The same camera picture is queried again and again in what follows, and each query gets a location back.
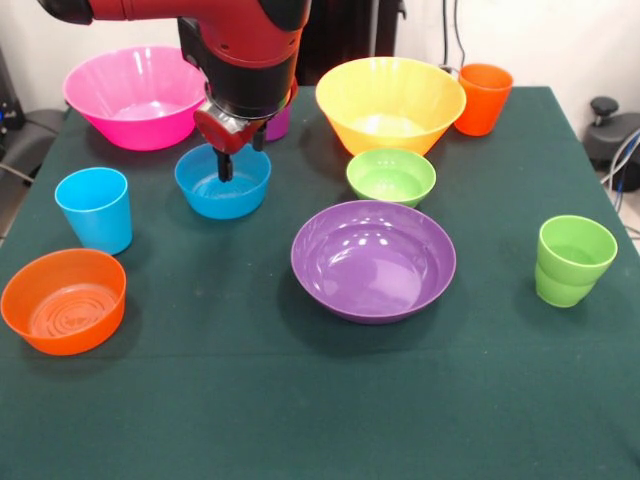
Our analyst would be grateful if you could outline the blue plastic bowl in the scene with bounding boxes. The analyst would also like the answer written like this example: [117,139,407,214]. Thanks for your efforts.
[174,140,272,221]

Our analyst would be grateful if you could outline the dark green tablecloth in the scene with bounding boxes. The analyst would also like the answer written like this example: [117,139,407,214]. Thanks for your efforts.
[0,84,640,480]

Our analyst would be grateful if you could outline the grey chair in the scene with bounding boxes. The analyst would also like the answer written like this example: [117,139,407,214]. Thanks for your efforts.
[0,107,66,186]

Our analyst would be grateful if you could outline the pink plastic bowl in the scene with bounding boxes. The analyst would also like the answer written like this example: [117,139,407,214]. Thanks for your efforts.
[62,45,207,152]

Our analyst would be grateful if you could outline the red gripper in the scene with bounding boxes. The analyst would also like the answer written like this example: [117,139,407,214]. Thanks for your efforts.
[193,108,266,183]

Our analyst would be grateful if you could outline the green plastic cup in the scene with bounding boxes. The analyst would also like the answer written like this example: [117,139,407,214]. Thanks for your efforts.
[534,215,619,308]

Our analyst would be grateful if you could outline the yellow plastic bowl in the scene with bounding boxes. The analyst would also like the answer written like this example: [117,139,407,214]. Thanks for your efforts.
[315,56,468,158]

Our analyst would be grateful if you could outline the orange plastic bowl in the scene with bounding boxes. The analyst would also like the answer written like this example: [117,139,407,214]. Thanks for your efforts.
[0,248,128,357]

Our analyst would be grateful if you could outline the dark equipment box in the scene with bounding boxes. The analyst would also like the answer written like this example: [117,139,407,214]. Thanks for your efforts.
[0,44,26,137]

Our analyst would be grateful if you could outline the purple plastic cup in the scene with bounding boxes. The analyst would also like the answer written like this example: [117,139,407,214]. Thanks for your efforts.
[263,84,294,143]

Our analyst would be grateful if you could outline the green plastic bowl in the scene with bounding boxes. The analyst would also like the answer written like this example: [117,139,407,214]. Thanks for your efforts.
[346,147,437,209]

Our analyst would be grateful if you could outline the purple plastic bowl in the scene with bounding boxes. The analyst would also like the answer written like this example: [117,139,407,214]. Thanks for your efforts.
[290,200,458,326]

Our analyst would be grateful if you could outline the orange plastic cup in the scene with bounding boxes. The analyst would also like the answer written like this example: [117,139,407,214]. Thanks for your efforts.
[453,63,515,137]

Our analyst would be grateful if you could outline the blue and white cables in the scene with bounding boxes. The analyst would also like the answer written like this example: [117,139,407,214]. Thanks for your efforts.
[599,127,640,211]

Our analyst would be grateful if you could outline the black hanging cable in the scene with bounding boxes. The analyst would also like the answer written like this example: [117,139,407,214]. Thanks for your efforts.
[451,0,470,69]

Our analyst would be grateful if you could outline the blue plastic cup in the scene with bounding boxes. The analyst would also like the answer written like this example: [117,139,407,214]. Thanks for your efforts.
[54,167,134,256]

